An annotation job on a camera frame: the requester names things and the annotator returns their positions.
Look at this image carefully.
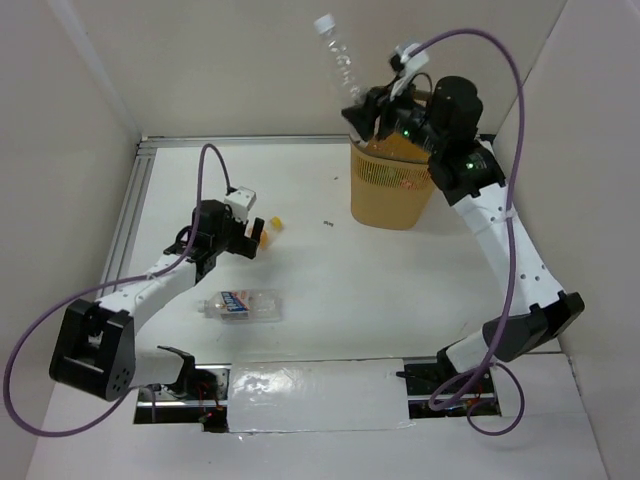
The silver tape sheet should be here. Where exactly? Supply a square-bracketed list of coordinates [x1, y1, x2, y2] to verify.
[227, 359, 410, 433]

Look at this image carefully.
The clear bottle white cap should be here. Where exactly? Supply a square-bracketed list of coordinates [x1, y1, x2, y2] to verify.
[314, 13, 366, 108]

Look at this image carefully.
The aluminium frame rail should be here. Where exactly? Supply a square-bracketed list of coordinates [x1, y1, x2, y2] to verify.
[77, 133, 499, 364]

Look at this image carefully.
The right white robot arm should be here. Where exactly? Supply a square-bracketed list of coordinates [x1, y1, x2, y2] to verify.
[341, 76, 585, 392]

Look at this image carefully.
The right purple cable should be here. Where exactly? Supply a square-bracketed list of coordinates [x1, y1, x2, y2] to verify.
[428, 28, 526, 435]

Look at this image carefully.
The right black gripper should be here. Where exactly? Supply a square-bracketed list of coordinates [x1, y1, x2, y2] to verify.
[341, 72, 445, 154]

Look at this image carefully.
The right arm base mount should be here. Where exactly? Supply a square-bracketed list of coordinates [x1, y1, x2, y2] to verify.
[394, 357, 501, 419]

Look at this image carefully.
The orange label small bottle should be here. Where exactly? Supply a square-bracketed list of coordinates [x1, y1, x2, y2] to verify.
[259, 216, 284, 250]

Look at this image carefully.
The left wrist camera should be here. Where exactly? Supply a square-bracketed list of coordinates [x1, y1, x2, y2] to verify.
[224, 187, 257, 223]

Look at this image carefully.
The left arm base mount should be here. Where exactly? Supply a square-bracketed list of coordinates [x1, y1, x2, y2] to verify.
[133, 364, 231, 434]

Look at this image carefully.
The orange mesh waste bin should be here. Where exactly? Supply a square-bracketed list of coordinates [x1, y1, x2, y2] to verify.
[351, 134, 435, 230]

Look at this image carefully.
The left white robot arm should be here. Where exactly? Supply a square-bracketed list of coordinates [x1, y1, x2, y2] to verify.
[49, 189, 264, 401]

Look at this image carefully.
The red cap cola bottle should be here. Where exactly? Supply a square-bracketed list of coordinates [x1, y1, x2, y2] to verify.
[399, 177, 431, 190]

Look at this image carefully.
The clear bottle blue-orange label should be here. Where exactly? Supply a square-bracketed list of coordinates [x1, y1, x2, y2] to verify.
[197, 289, 282, 324]

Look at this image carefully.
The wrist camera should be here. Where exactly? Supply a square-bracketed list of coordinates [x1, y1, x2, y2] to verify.
[389, 43, 429, 100]
[224, 187, 257, 223]

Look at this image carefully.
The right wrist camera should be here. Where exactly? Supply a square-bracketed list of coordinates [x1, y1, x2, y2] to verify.
[389, 43, 429, 100]

